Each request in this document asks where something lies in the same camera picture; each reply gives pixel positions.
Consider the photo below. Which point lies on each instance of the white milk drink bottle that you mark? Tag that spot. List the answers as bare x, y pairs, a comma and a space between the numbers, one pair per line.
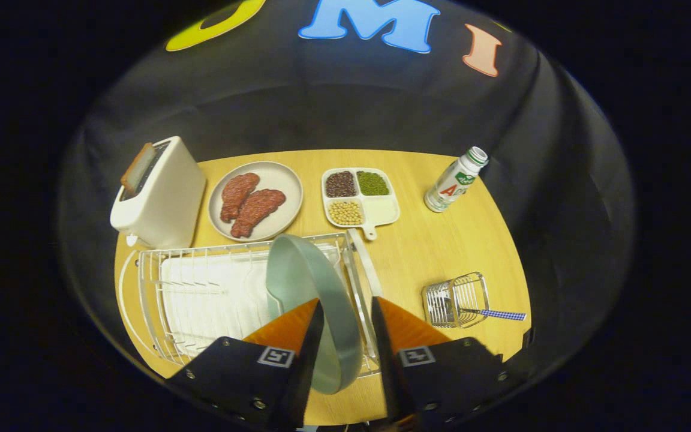
450, 186

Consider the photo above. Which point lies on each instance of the pile of red beans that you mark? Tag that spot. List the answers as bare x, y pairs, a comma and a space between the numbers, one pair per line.
341, 184

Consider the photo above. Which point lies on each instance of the pile of soybeans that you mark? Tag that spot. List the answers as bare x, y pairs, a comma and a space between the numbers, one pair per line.
345, 212

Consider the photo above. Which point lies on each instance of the brown meat piece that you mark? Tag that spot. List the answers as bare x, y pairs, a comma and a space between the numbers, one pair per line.
237, 195
258, 210

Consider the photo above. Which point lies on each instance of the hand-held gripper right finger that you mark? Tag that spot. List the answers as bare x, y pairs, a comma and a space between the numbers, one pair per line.
384, 360

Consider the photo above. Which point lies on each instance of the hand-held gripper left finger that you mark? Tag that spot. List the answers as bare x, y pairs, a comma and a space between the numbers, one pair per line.
306, 372

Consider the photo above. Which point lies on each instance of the beige plate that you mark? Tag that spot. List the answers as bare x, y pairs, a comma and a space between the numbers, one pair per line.
273, 177

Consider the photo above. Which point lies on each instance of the pile of green beans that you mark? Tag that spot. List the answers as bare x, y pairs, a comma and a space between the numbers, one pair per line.
372, 183

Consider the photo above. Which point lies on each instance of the pale green plate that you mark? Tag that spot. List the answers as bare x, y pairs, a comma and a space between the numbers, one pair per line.
306, 270

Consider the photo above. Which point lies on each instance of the white drip tray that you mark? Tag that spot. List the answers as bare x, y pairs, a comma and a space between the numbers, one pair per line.
213, 300

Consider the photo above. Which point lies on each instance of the toast slice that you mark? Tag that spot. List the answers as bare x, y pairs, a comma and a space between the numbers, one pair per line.
137, 169

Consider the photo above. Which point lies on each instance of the black backdrop cloth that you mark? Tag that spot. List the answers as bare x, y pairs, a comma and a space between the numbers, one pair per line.
345, 108

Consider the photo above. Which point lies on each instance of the white toaster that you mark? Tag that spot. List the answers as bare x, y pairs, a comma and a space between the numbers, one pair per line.
171, 198

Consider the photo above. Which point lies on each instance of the white divided tray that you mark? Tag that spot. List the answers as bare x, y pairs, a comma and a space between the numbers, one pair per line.
381, 210

